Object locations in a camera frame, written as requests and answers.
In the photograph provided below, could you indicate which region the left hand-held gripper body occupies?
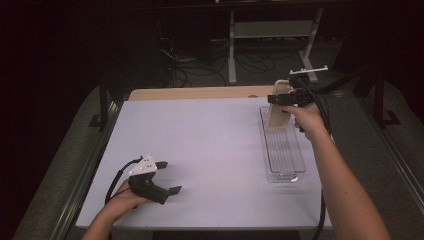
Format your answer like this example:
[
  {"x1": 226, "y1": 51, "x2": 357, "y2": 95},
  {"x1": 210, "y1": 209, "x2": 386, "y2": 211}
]
[{"x1": 127, "y1": 153, "x2": 172, "y2": 206}]

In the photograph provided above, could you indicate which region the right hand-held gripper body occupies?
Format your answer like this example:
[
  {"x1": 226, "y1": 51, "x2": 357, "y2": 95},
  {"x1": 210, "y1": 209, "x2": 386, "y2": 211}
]
[{"x1": 281, "y1": 65, "x2": 330, "y2": 108}]

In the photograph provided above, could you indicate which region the beige printed phone case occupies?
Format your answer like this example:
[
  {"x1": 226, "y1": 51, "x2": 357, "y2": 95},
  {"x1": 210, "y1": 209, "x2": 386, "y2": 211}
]
[{"x1": 264, "y1": 78, "x2": 295, "y2": 132}]

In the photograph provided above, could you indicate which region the clear plastic tray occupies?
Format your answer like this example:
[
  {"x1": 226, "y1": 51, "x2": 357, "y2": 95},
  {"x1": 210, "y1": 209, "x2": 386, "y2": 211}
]
[{"x1": 258, "y1": 105, "x2": 307, "y2": 184}]

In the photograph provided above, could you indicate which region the person's left hand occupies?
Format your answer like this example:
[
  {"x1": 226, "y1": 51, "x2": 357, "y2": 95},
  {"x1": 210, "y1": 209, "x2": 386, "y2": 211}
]
[{"x1": 99, "y1": 179, "x2": 152, "y2": 219}]

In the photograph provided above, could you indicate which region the person's right hand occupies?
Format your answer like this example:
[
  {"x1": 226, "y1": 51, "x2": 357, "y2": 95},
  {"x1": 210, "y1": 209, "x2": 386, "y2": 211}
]
[{"x1": 281, "y1": 101, "x2": 330, "y2": 143}]

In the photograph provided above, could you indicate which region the wooden table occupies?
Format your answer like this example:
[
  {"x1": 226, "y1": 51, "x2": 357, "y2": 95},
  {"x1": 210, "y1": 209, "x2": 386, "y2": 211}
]
[{"x1": 127, "y1": 84, "x2": 313, "y2": 102}]

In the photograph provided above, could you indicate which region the black metal stand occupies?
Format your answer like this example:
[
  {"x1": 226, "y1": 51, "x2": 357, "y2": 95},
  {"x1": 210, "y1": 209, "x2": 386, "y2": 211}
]
[
  {"x1": 372, "y1": 65, "x2": 403, "y2": 128},
  {"x1": 87, "y1": 75, "x2": 112, "y2": 132}
]

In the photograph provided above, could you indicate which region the grey metal rail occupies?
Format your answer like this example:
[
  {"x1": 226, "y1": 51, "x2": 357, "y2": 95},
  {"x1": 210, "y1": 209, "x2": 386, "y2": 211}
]
[
  {"x1": 362, "y1": 96, "x2": 424, "y2": 215},
  {"x1": 49, "y1": 99, "x2": 125, "y2": 240}
]

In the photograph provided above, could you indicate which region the white metal desk frame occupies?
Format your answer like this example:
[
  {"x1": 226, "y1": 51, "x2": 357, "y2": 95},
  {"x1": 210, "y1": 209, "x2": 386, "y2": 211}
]
[{"x1": 227, "y1": 7, "x2": 325, "y2": 86}]

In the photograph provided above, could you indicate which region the tangle of black floor cables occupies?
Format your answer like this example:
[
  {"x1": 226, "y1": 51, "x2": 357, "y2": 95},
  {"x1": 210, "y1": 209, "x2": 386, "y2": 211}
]
[{"x1": 155, "y1": 35, "x2": 288, "y2": 88}]

